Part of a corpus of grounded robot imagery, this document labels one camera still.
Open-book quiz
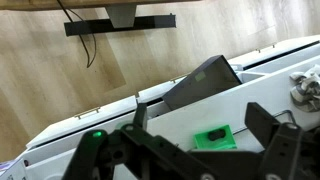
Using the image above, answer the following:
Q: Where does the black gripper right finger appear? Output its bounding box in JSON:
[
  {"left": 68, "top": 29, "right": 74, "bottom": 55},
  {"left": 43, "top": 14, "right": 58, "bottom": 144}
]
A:
[{"left": 244, "top": 101, "right": 320, "bottom": 180}]

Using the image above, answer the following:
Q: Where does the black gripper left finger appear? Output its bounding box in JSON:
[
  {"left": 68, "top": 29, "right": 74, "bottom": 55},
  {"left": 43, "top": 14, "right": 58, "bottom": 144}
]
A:
[{"left": 63, "top": 102, "right": 214, "bottom": 180}]

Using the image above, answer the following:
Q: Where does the green lunchbox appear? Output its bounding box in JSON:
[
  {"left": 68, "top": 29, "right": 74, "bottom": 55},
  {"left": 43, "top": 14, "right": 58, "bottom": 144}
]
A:
[{"left": 193, "top": 124, "right": 238, "bottom": 150}]

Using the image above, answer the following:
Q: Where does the grey white striped cloth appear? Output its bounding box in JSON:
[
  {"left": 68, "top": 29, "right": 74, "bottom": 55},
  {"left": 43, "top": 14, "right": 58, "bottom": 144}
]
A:
[{"left": 289, "top": 64, "right": 320, "bottom": 113}]

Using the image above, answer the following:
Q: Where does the thin metal TV stand frame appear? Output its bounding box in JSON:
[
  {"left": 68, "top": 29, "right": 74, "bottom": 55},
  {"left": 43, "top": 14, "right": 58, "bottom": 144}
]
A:
[{"left": 271, "top": 109, "right": 298, "bottom": 125}]

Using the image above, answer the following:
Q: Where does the metal drawer handle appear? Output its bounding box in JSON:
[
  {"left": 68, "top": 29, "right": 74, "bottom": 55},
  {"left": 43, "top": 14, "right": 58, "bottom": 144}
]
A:
[
  {"left": 255, "top": 43, "right": 277, "bottom": 54},
  {"left": 169, "top": 74, "right": 188, "bottom": 84},
  {"left": 73, "top": 107, "right": 101, "bottom": 120}
]

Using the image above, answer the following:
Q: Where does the thin black floor cable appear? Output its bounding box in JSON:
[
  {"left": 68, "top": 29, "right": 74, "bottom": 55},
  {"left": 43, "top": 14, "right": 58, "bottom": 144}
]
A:
[{"left": 56, "top": 0, "right": 98, "bottom": 69}]

